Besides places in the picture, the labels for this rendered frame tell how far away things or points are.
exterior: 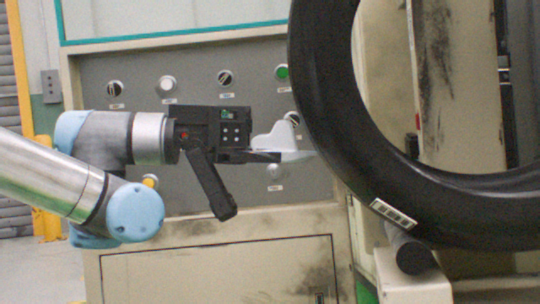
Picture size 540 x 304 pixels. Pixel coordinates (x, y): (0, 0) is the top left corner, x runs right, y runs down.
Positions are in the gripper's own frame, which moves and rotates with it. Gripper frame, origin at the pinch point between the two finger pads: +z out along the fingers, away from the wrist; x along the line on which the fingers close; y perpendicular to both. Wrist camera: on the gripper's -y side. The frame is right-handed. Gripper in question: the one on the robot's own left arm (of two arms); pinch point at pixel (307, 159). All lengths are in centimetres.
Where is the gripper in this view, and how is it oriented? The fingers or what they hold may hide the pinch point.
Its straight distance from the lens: 141.4
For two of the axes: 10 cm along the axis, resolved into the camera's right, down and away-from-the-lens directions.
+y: 0.3, -10.0, -0.6
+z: 10.0, 0.3, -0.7
